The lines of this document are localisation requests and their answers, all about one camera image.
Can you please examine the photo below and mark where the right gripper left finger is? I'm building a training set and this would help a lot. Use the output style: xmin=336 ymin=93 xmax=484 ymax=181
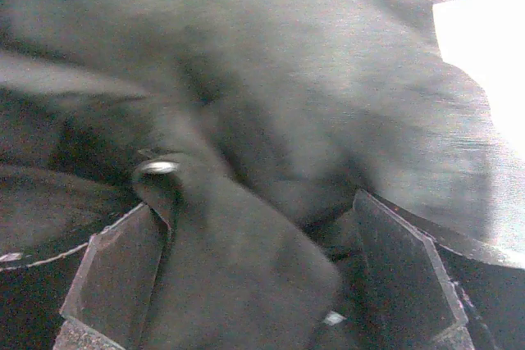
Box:
xmin=60 ymin=203 xmax=166 ymax=349

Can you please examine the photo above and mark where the black shirt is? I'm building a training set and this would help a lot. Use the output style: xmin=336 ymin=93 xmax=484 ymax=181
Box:
xmin=0 ymin=0 xmax=525 ymax=350

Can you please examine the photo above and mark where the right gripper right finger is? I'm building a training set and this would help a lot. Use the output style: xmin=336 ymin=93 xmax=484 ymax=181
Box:
xmin=353 ymin=191 xmax=474 ymax=349

